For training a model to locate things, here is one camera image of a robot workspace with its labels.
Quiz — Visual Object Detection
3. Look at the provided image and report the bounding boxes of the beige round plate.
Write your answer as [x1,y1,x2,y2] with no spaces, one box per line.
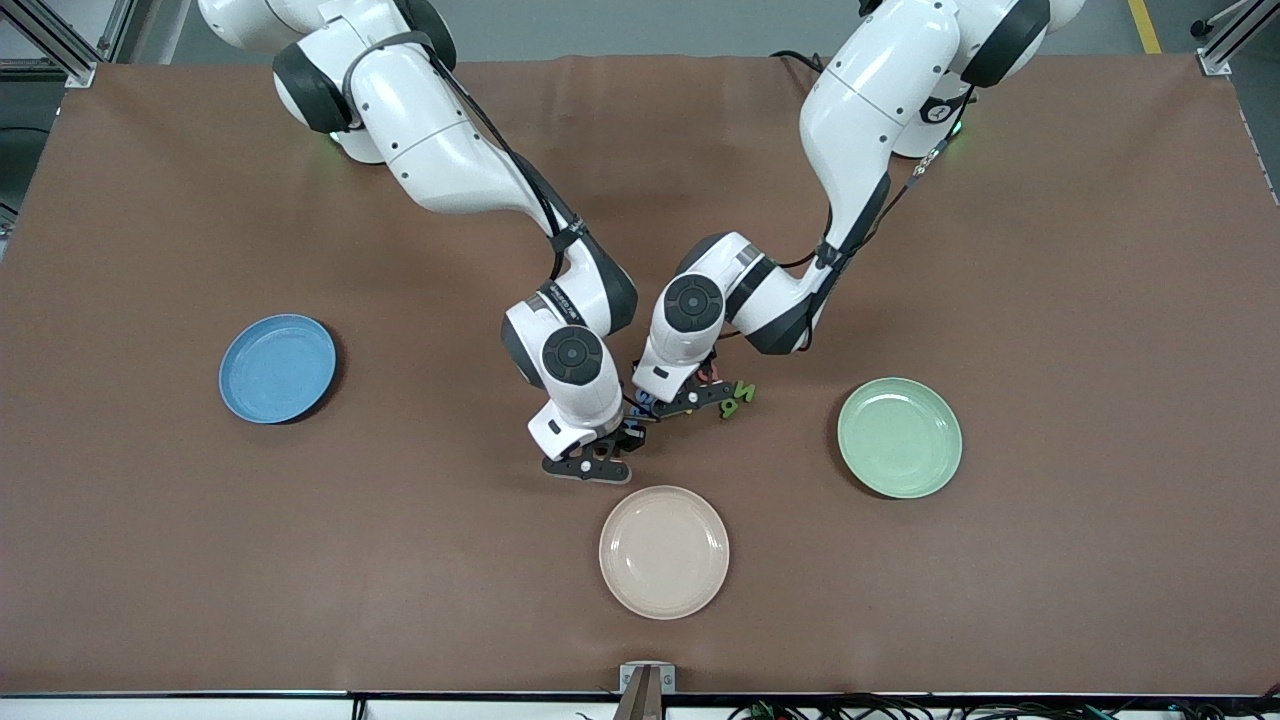
[598,485,731,621]

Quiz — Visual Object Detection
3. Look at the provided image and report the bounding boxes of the brown table mat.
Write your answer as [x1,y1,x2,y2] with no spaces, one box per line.
[0,52,1280,696]

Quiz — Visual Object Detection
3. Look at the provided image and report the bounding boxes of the green round plate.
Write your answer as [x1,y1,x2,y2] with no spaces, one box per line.
[837,377,963,499]

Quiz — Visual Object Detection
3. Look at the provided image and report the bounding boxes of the blue round plate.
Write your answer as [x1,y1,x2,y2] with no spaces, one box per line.
[218,314,338,425]

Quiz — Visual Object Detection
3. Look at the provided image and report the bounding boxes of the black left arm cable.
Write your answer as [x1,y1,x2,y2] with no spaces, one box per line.
[715,85,976,346]

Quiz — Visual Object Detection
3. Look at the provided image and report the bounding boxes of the grey metal camera bracket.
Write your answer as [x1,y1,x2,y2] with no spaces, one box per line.
[619,662,677,720]

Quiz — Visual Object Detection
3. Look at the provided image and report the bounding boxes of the black base cables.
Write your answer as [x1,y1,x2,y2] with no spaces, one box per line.
[770,48,833,79]

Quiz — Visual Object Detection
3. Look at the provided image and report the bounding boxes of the white table front rail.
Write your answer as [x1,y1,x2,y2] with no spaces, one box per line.
[0,693,1280,720]

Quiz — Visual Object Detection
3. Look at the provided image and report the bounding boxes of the aluminium frame post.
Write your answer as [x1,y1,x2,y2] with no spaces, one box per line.
[0,0,136,86]
[1190,0,1280,77]

